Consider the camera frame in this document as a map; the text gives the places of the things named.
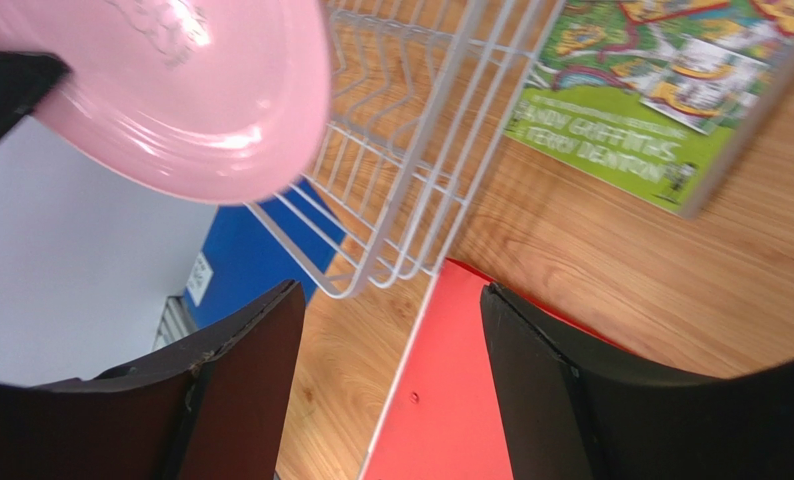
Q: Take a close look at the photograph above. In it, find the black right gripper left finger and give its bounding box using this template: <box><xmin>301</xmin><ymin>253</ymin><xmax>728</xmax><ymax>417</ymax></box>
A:
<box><xmin>0</xmin><ymin>281</ymin><xmax>306</xmax><ymax>479</ymax></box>

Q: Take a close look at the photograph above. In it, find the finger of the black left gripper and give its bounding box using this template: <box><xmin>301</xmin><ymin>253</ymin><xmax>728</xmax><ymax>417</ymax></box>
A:
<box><xmin>0</xmin><ymin>51</ymin><xmax>71</xmax><ymax>140</ymax></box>

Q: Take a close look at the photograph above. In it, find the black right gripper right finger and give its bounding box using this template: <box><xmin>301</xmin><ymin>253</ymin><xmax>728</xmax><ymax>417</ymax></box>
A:
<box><xmin>480</xmin><ymin>283</ymin><xmax>794</xmax><ymax>479</ymax></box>

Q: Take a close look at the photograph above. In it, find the pink plate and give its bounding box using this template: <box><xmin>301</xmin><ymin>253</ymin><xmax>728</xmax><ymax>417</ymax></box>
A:
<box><xmin>0</xmin><ymin>1</ymin><xmax>331</xmax><ymax>205</ymax></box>

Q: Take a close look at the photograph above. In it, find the red folder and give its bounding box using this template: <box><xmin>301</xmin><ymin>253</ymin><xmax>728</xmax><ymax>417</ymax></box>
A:
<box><xmin>358</xmin><ymin>258</ymin><xmax>638</xmax><ymax>480</ymax></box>

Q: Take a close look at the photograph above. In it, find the blue folder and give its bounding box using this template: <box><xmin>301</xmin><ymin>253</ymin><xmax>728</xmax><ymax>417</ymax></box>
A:
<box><xmin>184</xmin><ymin>180</ymin><xmax>346</xmax><ymax>328</ymax></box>

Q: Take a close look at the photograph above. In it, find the green 65-storey treehouse book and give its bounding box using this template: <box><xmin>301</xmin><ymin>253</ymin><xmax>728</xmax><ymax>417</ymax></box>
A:
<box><xmin>504</xmin><ymin>1</ymin><xmax>794</xmax><ymax>218</ymax></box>

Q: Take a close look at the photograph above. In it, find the white wire dish rack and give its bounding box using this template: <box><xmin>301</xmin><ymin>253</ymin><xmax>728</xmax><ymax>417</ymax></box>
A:
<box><xmin>248</xmin><ymin>0</ymin><xmax>559</xmax><ymax>299</ymax></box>

